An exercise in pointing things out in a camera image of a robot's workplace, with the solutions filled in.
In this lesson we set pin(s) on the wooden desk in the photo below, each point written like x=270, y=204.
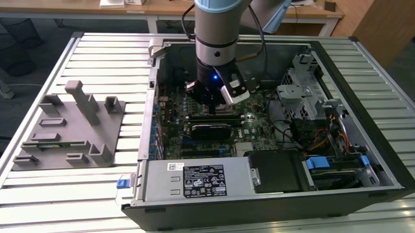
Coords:
x=80, y=11

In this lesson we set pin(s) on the silver chipset heatsink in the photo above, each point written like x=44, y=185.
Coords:
x=243, y=147

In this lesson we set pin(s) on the blue disk carrier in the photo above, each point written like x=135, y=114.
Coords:
x=316, y=163

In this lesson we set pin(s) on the black RAM slot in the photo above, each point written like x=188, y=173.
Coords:
x=214, y=116
x=214, y=124
x=214, y=119

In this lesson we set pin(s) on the black PC case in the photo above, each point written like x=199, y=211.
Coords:
x=227, y=213

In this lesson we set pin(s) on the wooden cabinet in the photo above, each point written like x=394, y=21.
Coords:
x=388, y=24

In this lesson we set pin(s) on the metal disk bay cage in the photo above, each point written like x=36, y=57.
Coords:
x=284, y=93

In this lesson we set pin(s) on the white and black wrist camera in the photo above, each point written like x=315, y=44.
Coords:
x=238, y=94

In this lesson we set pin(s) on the white box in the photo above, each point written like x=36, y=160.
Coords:
x=111, y=4

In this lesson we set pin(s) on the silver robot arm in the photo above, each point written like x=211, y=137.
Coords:
x=214, y=31

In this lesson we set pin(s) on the green motherboard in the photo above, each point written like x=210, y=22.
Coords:
x=259, y=126

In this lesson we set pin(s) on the black graphics card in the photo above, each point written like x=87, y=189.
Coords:
x=211, y=132

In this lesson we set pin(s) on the black expansion slot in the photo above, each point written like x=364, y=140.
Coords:
x=200, y=153

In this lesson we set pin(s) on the silver CPU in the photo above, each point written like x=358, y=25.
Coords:
x=223, y=108

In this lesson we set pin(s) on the grey parts rack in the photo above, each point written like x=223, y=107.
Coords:
x=80, y=145

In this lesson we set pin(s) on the green RAM stick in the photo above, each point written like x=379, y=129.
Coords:
x=64, y=144

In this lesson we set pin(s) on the black plastic shroud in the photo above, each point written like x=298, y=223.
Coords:
x=279, y=170

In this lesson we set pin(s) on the silver power supply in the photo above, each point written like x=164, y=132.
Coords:
x=155, y=182

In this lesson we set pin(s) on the blue plastic clip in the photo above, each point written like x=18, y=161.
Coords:
x=364, y=161

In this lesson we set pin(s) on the blue power supply latch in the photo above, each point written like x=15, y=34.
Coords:
x=122, y=183

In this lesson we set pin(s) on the CPU socket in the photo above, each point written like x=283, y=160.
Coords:
x=228, y=113

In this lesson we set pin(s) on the grey case latch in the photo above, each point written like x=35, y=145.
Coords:
x=155, y=47

